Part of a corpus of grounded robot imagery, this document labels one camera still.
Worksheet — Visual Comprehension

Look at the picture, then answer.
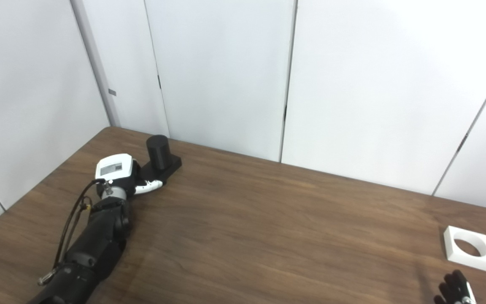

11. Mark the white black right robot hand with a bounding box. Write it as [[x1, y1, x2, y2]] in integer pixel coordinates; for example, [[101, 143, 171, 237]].
[[434, 270, 477, 304]]

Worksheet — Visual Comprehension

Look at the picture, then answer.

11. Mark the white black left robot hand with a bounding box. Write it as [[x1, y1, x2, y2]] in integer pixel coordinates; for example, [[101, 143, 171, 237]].
[[95, 154, 163, 195]]

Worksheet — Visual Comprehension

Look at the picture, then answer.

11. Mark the white square piece with hole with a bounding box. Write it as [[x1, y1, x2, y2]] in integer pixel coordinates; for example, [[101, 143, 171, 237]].
[[443, 225, 486, 271]]

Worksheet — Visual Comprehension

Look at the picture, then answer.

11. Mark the black peg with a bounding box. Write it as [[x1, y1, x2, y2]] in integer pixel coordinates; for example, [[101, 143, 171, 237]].
[[135, 135, 182, 186]]

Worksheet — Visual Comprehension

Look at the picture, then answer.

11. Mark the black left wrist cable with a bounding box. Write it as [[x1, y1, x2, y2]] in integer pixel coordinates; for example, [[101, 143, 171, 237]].
[[38, 179, 107, 286]]

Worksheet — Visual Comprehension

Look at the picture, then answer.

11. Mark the grey wall post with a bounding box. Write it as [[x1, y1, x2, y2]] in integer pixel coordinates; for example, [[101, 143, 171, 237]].
[[70, 0, 122, 128]]

